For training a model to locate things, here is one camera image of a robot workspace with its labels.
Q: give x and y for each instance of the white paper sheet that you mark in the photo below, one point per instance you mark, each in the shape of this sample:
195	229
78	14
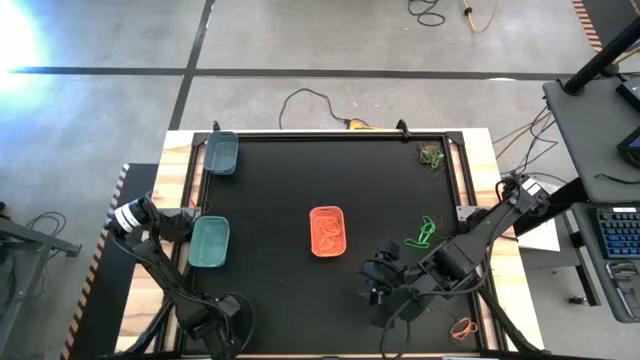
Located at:
542	240

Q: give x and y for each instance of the black pole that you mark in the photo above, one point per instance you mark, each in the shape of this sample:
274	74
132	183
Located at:
600	60

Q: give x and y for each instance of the orange plastic basket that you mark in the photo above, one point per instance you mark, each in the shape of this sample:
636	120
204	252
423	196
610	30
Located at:
314	240

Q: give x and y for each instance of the yellow power plug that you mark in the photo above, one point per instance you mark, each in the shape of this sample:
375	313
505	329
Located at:
357	125

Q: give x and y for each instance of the grey keyboard desk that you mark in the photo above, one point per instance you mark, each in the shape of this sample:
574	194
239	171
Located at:
590	270

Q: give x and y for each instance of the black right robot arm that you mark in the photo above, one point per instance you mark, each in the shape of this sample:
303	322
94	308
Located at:
475	235

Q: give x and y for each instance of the black desk device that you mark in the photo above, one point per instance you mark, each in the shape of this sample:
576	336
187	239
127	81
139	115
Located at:
625	280

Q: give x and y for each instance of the green rubber band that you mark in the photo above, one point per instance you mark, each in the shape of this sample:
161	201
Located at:
432	157
426	227
412	244

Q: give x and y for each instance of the grey mount plate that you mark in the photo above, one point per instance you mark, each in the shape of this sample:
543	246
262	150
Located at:
465	214

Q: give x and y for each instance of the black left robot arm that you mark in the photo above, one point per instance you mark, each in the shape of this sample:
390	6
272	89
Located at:
165	275

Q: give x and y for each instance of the slate blue plastic basket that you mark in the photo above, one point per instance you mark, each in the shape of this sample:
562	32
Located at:
221	152

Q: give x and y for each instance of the black clamp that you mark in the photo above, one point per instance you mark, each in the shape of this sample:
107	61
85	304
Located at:
401	127
216	126

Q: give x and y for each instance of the grey side desk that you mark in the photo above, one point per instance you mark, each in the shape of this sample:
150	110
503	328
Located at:
590	140

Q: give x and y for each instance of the black mat with striped edge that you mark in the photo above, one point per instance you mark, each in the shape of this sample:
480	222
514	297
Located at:
615	15
100	300

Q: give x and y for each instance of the black tablet screen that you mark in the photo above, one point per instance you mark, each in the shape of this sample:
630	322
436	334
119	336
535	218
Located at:
631	147

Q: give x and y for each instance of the orange rubber bands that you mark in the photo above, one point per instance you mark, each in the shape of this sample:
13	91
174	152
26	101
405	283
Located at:
327	232

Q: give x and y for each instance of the small black floor item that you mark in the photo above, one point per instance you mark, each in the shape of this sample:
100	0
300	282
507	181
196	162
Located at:
577	300

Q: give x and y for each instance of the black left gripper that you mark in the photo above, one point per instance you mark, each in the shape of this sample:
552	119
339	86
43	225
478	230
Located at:
217	320

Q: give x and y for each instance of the orange rubber band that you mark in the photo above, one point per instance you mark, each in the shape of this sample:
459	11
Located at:
429	147
463	330

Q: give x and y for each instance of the teal plastic basket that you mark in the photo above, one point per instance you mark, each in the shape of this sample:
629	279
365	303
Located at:
209	242

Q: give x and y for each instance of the black screen device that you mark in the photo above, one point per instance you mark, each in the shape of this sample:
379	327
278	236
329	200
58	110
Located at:
632	95

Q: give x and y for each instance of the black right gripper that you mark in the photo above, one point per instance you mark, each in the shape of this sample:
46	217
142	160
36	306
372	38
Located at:
400	295

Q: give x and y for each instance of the backlit keyboard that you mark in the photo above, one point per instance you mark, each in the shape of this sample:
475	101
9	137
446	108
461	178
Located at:
620	232

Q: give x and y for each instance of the grey metal stand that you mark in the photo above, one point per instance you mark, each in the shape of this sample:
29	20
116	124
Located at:
45	240

